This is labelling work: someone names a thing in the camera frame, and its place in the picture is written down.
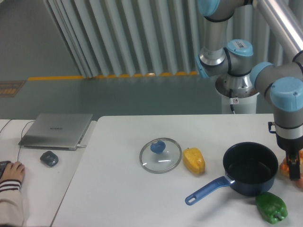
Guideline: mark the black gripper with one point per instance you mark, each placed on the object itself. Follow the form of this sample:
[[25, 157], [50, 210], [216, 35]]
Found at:
[[293, 161]]

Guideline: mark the dark blue saucepan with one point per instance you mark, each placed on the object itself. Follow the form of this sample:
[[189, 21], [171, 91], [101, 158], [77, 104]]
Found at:
[[250, 170]]

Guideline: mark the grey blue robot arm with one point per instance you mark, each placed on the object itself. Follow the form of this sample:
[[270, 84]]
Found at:
[[281, 86]]

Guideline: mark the white striped sleeve forearm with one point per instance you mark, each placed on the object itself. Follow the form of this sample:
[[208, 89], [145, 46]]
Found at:
[[11, 206]]

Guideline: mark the person's hand on mouse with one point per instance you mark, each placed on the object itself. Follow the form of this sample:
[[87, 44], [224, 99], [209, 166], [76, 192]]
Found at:
[[13, 172]]

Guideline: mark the orange bread loaf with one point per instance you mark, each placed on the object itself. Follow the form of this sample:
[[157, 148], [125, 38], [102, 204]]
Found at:
[[284, 169]]

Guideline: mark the green bell pepper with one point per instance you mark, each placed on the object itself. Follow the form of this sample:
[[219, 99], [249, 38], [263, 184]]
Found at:
[[271, 207]]

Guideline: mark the yellow bell pepper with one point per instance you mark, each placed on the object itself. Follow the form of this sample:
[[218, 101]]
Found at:
[[194, 160]]

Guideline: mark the glass lid blue knob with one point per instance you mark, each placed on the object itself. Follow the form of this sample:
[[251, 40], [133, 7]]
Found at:
[[160, 155]]

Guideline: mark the white usb adapter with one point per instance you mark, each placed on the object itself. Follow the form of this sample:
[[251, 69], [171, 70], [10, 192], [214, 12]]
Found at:
[[81, 146]]

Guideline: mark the folding partition screen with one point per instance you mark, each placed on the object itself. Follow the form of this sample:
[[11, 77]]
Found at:
[[115, 38]]

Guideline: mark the silver laptop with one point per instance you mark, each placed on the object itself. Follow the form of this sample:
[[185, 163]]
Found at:
[[57, 131]]

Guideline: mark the dark grey earbuds case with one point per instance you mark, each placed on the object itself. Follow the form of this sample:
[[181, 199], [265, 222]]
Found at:
[[49, 158]]

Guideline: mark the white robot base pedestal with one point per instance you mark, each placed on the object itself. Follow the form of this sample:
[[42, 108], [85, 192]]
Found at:
[[238, 95]]

